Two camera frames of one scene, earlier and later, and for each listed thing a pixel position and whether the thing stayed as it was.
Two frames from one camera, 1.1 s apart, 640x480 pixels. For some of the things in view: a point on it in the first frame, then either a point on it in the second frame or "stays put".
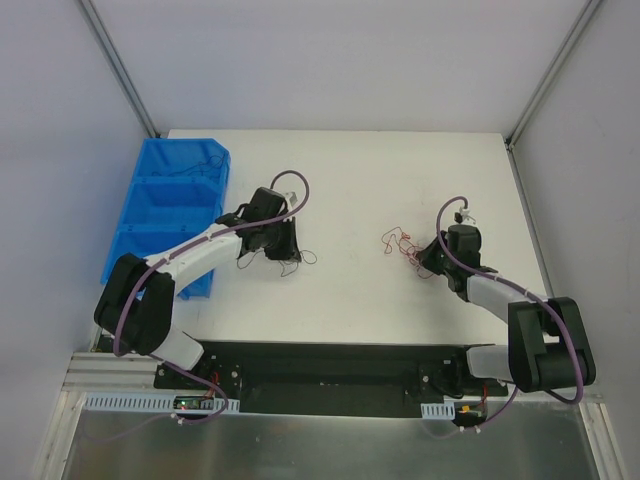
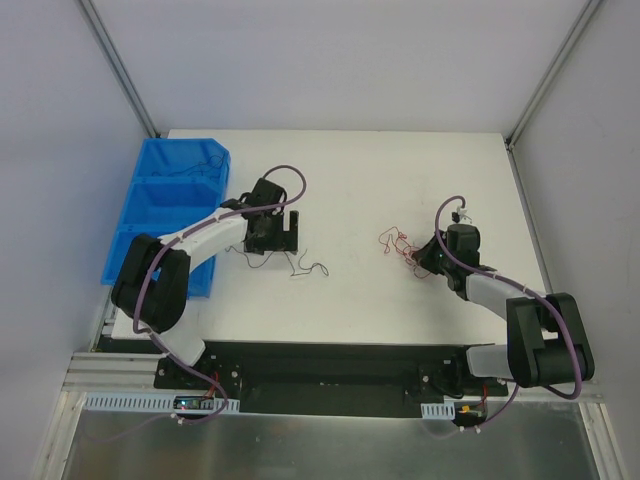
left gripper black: [289, 239] stays put
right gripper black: [433, 254] stays put
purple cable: [198, 164] stays put
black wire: [297, 265] -> [323, 267]
